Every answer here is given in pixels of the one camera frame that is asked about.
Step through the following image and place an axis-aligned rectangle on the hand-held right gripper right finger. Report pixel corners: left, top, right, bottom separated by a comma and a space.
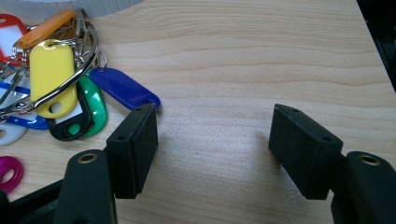
268, 103, 345, 201

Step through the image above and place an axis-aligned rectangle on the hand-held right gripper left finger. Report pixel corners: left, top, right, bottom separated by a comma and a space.
106, 103, 159, 200

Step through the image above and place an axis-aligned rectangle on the black key tag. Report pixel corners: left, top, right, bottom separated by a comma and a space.
48, 82, 94, 142

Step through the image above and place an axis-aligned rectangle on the green key tag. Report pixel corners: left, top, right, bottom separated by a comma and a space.
67, 74, 109, 139

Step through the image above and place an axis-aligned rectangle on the indigo key tag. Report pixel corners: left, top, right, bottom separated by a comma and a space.
89, 67, 163, 112

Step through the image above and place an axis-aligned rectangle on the blue key tag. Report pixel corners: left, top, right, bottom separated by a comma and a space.
0, 79, 50, 131

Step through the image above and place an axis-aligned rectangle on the magenta key tag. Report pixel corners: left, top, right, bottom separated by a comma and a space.
0, 155, 25, 194

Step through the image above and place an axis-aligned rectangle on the yellow key tag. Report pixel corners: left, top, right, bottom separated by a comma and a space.
29, 39, 78, 119

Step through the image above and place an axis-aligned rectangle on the white key tag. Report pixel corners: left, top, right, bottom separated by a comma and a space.
0, 73, 30, 147

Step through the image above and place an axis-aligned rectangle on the orange key tag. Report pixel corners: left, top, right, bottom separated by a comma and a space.
14, 8, 78, 50

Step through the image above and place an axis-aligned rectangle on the red key tag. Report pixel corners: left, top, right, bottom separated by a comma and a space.
0, 13, 31, 67

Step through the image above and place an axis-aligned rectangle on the large metal ring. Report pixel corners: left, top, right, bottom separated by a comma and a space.
0, 21, 100, 119

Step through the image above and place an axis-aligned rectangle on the small metal key ring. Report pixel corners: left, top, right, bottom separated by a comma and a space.
96, 50, 109, 70

